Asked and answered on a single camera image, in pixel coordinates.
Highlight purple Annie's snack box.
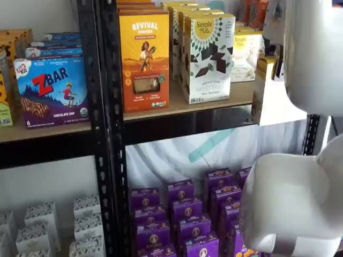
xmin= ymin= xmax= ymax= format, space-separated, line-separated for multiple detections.
xmin=204 ymin=168 xmax=235 ymax=196
xmin=217 ymin=200 xmax=241 ymax=236
xmin=130 ymin=187 xmax=161 ymax=210
xmin=227 ymin=221 xmax=262 ymax=257
xmin=132 ymin=205 xmax=167 ymax=229
xmin=210 ymin=184 xmax=243 ymax=215
xmin=167 ymin=179 xmax=196 ymax=202
xmin=177 ymin=213 xmax=212 ymax=242
xmin=138 ymin=243 xmax=177 ymax=257
xmin=170 ymin=198 xmax=204 ymax=223
xmin=235 ymin=167 xmax=252 ymax=190
xmin=184 ymin=232 xmax=220 ymax=257
xmin=135 ymin=220 xmax=172 ymax=250

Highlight orange Revival cracker box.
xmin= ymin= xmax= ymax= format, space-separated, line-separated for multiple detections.
xmin=116 ymin=2 xmax=156 ymax=10
xmin=118 ymin=12 xmax=170 ymax=114
xmin=117 ymin=7 xmax=163 ymax=16

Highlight blue Zbar chocolate chip box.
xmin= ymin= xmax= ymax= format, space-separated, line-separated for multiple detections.
xmin=28 ymin=40 xmax=82 ymax=49
xmin=13 ymin=57 xmax=90 ymax=130
xmin=42 ymin=32 xmax=81 ymax=42
xmin=25 ymin=47 xmax=83 ymax=59

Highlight orange patterned box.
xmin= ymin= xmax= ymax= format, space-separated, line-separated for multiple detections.
xmin=239 ymin=0 xmax=269 ymax=31

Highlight yellow chocolate chip cookie box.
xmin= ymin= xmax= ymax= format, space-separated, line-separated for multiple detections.
xmin=0 ymin=28 xmax=34 ymax=81

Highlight small white patterned box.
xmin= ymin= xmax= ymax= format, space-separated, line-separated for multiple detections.
xmin=15 ymin=225 xmax=53 ymax=254
xmin=16 ymin=249 xmax=51 ymax=257
xmin=69 ymin=236 xmax=106 ymax=257
xmin=73 ymin=194 xmax=102 ymax=219
xmin=73 ymin=213 xmax=104 ymax=241
xmin=0 ymin=210 xmax=17 ymax=243
xmin=24 ymin=201 xmax=59 ymax=233

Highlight white mint chocolate cracker box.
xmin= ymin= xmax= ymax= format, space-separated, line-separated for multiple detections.
xmin=177 ymin=9 xmax=225 ymax=84
xmin=167 ymin=5 xmax=212 ymax=81
xmin=183 ymin=13 xmax=236 ymax=105

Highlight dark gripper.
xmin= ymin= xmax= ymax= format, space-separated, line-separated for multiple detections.
xmin=264 ymin=37 xmax=284 ymax=81

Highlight black metal shelf beam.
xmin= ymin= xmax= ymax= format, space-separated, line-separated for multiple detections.
xmin=0 ymin=131 xmax=99 ymax=170
xmin=123 ymin=104 xmax=257 ymax=147

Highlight yellow and green snack box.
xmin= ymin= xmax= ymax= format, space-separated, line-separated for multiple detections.
xmin=0 ymin=71 xmax=14 ymax=127

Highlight white backdrop cloth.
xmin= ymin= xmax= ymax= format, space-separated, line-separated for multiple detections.
xmin=125 ymin=119 xmax=309 ymax=193

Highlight white box with yellow label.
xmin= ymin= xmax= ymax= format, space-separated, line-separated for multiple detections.
xmin=251 ymin=56 xmax=308 ymax=127
xmin=230 ymin=30 xmax=265 ymax=84

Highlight wooden shelf board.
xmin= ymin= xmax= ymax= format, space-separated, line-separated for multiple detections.
xmin=123 ymin=79 xmax=255 ymax=122
xmin=0 ymin=122 xmax=93 ymax=143

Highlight black perforated shelf post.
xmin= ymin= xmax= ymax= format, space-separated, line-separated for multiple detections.
xmin=98 ymin=0 xmax=132 ymax=257
xmin=302 ymin=114 xmax=320 ymax=156
xmin=76 ymin=0 xmax=113 ymax=257

